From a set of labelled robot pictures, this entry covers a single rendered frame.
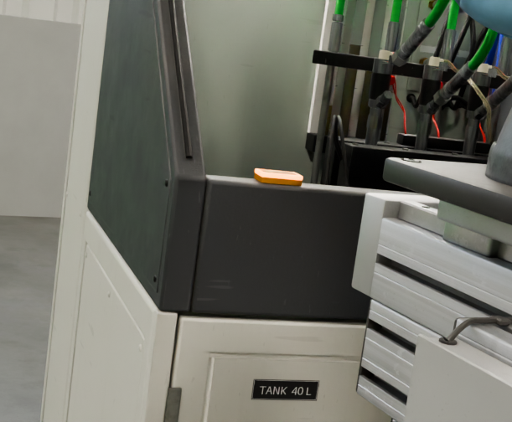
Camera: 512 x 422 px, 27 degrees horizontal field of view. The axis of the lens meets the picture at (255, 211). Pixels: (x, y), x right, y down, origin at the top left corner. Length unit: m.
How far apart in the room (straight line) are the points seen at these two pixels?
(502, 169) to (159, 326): 0.55
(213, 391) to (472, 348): 0.62
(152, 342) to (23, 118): 4.23
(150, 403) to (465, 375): 0.66
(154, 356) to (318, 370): 0.21
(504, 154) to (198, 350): 0.56
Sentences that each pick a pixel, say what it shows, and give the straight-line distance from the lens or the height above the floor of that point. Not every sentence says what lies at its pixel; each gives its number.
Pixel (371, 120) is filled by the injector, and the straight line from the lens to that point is 1.52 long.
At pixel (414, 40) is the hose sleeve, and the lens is 1.43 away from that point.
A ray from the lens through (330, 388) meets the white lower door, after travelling 1.31.
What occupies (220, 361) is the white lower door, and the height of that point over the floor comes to 0.73.
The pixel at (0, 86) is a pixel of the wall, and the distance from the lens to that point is 5.37.
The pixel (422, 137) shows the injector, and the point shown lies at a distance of 1.56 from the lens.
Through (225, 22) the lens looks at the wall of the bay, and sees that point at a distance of 1.74.
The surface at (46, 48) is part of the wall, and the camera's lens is 5.41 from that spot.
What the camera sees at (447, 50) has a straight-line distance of 1.70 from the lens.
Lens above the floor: 1.13
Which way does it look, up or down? 10 degrees down
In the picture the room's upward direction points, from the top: 8 degrees clockwise
